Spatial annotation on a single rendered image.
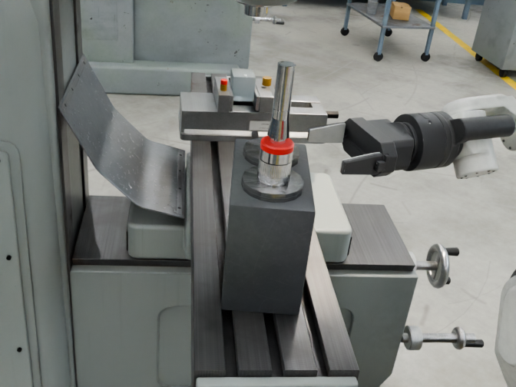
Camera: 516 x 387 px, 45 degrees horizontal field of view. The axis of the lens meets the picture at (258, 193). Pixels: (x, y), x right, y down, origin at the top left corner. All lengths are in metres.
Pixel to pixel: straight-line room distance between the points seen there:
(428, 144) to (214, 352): 0.43
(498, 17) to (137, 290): 4.85
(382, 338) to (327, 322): 0.65
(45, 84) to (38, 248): 0.34
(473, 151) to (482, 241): 2.22
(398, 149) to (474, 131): 0.12
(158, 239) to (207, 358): 0.52
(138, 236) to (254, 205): 0.54
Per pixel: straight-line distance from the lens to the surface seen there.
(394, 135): 0.94
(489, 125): 1.00
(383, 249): 1.53
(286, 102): 0.85
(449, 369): 2.44
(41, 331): 1.47
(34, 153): 1.24
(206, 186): 1.28
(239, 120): 1.47
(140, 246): 1.38
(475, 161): 1.02
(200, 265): 1.06
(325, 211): 1.46
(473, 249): 3.14
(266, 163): 0.87
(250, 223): 0.87
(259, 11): 1.29
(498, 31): 5.85
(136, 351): 1.56
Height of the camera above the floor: 1.59
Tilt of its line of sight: 30 degrees down
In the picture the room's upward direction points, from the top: 6 degrees clockwise
